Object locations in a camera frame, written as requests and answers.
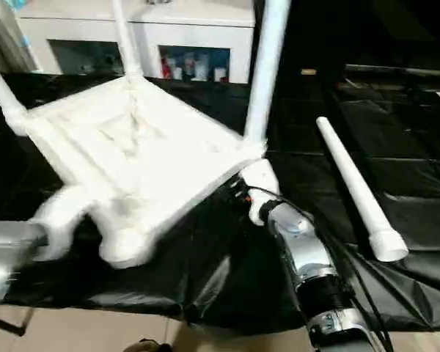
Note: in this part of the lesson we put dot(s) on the white plastic table top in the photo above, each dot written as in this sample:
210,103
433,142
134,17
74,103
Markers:
147,154

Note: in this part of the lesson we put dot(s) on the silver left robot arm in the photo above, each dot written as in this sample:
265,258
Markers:
7,257

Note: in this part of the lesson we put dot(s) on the small yellow label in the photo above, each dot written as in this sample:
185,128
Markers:
309,72

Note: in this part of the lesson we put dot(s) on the black plastic mat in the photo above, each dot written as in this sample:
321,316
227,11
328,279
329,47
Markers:
396,147

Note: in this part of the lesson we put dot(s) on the white glass-door cabinet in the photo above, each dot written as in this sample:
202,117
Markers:
191,22

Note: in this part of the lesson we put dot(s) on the white pole with blue band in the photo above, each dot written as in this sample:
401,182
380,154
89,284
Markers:
23,40

